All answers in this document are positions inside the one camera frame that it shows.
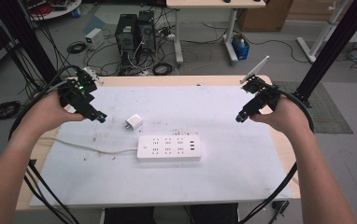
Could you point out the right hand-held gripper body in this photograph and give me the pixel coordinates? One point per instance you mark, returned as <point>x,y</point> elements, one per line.
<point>264,95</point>

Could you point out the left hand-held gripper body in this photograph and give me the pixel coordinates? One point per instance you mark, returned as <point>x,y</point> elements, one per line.
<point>75,93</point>

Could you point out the person's right hand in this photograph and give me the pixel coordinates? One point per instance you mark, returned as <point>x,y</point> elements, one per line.
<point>287,116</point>

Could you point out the person's left hand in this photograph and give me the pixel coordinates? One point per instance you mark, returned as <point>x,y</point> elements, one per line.
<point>47,113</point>

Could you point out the white charger adapter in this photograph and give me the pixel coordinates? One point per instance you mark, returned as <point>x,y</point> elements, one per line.
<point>134,121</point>

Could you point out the blue bin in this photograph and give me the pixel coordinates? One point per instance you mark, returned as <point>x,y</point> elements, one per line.
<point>240,49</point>

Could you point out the small white box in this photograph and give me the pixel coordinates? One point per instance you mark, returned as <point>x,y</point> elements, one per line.
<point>93,38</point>

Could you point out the grey floor mat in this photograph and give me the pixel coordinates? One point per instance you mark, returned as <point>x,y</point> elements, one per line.
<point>329,112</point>

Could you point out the black computer tower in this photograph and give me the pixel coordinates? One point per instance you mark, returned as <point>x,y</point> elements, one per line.
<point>126,40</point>
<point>147,31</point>

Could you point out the white power strip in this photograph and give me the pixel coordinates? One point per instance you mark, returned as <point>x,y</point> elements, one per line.
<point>168,146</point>

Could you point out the brown cardboard box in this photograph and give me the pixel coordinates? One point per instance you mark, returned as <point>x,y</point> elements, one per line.
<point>265,15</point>

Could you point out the white metal stand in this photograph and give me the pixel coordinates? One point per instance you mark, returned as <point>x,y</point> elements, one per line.
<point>323,34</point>

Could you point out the round white table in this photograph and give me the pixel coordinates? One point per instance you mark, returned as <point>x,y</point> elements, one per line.
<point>55,9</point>

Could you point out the white table mat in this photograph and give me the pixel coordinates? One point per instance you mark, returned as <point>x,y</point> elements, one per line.
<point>173,180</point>

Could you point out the black connector on floor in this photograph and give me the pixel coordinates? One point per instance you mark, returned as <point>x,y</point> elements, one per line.
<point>280,207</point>

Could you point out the white-legged wooden desk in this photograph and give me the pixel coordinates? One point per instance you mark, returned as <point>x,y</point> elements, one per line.
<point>214,3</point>

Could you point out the black metal frame post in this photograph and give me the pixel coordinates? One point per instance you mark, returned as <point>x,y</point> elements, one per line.
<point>30,40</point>
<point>332,49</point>

